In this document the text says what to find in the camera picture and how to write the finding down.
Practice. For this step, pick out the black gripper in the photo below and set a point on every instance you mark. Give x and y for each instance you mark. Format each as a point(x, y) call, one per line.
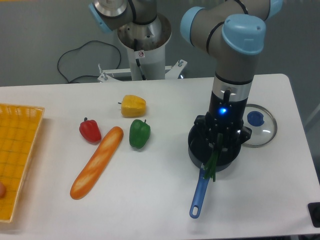
point(224, 116)

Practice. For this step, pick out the green onion bunch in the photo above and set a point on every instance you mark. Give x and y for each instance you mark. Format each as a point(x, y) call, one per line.
point(211, 166)

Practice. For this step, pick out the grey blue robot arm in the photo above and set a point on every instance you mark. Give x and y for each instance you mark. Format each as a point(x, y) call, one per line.
point(232, 32)

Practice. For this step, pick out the glass lid blue knob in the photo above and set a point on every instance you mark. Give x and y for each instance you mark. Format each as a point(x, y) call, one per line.
point(262, 123)

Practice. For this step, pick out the green bell pepper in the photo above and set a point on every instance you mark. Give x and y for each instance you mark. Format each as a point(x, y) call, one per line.
point(139, 133)

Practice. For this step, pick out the yellow bell pepper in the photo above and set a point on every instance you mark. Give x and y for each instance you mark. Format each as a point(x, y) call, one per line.
point(133, 106)

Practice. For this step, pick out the black corner device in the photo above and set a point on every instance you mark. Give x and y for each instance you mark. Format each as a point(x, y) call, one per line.
point(314, 212)

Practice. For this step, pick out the red bell pepper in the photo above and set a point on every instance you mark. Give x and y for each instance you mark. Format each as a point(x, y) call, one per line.
point(90, 131)

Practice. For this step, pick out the orange baguette bread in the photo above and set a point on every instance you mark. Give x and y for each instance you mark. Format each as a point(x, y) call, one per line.
point(96, 165)

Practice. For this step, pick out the yellow woven basket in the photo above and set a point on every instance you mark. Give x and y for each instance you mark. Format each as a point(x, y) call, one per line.
point(19, 127)

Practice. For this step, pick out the brown egg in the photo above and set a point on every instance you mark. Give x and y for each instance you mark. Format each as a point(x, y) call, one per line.
point(2, 190)

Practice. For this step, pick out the black pot blue handle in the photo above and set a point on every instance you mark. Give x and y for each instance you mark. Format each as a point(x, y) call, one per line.
point(199, 156)

